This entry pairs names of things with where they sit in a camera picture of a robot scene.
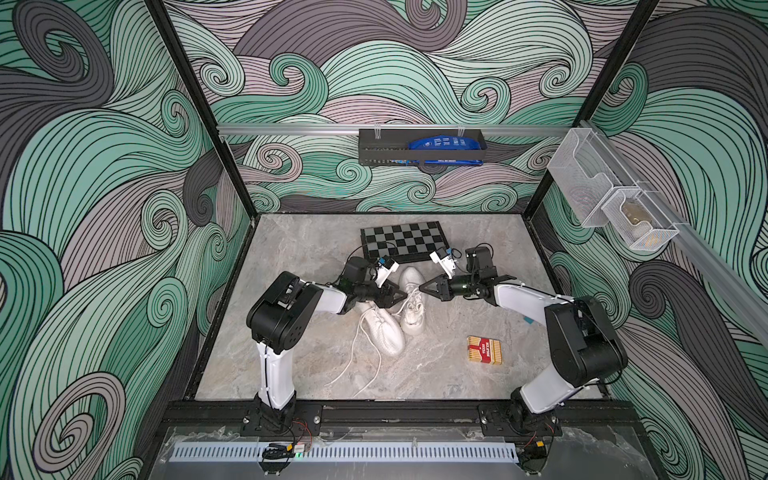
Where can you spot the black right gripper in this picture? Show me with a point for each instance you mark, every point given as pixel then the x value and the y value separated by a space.
pixel 445 291

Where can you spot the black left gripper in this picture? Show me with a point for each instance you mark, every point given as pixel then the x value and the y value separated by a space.
pixel 384 299

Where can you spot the white knit shoe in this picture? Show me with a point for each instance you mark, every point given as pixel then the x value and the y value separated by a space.
pixel 382 329
pixel 412 311

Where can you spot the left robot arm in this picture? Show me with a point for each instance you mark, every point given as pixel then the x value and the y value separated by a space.
pixel 280 317

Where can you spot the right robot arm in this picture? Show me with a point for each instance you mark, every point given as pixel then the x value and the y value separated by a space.
pixel 584 347

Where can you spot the black grey chessboard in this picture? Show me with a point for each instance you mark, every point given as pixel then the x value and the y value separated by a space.
pixel 404 243

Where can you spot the red yellow matchbox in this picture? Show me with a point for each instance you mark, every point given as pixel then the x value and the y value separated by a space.
pixel 484 350

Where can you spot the blue oval object in tray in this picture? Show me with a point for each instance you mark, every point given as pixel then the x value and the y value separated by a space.
pixel 445 143

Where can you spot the clear plastic bin large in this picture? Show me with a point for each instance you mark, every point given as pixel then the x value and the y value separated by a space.
pixel 580 170

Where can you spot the clear plastic bin small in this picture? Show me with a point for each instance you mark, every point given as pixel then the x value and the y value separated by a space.
pixel 637 219

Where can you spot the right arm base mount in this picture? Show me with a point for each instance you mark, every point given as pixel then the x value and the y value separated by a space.
pixel 513 420

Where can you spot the black wall tray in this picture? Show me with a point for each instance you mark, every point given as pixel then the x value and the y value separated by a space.
pixel 390 148

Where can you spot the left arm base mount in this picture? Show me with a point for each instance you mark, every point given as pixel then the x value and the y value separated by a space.
pixel 281 419

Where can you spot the white slotted cable duct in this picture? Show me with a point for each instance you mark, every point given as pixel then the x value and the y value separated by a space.
pixel 337 452

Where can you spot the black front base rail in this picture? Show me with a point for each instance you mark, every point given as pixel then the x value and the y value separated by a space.
pixel 375 413

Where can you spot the black corner frame post right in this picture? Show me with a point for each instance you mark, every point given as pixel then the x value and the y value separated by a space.
pixel 616 59

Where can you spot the black corner frame post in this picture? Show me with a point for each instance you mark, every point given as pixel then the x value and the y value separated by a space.
pixel 616 59
pixel 174 47

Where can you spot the black corner frame post left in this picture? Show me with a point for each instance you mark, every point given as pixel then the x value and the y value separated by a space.
pixel 174 47

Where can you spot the aluminium rail back wall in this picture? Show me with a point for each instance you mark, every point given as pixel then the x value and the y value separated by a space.
pixel 332 129

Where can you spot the aluminium rail wall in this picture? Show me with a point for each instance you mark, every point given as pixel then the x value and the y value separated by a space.
pixel 332 129
pixel 731 288

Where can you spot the aluminium rail right wall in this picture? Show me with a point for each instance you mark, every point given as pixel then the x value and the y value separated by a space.
pixel 731 288

